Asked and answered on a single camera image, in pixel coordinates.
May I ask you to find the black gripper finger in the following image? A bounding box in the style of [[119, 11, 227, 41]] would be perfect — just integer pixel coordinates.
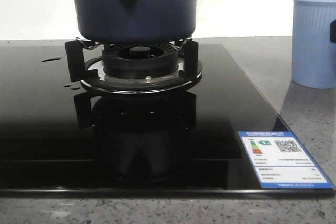
[[330, 20, 336, 42]]

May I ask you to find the blue white energy label sticker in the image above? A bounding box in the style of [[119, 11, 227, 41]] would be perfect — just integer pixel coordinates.
[[238, 131, 334, 189]]

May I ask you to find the black pot support grate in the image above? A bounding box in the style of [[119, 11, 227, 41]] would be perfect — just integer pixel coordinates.
[[65, 38, 202, 94]]

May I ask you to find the black gas burner head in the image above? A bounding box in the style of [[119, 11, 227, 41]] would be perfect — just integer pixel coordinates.
[[102, 43, 179, 79]]

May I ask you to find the dark blue cooking pot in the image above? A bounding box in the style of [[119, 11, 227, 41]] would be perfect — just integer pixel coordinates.
[[74, 0, 197, 44]]

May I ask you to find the light blue ribbed cup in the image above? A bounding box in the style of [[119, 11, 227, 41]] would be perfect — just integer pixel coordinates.
[[291, 0, 335, 89]]

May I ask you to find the black glass gas cooktop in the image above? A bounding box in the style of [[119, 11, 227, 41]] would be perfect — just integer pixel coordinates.
[[1, 45, 335, 198]]

